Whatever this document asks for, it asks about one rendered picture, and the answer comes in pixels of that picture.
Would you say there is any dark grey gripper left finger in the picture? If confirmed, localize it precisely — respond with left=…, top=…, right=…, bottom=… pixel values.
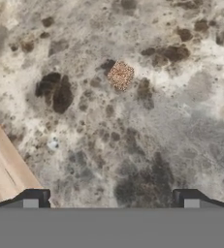
left=0, top=188, right=51, bottom=209

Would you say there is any light wooden cupboard front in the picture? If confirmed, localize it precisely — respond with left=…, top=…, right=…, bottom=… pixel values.
left=0, top=109, right=44, bottom=206

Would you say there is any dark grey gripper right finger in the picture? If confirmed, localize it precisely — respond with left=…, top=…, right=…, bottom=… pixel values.
left=172, top=188, right=224, bottom=209

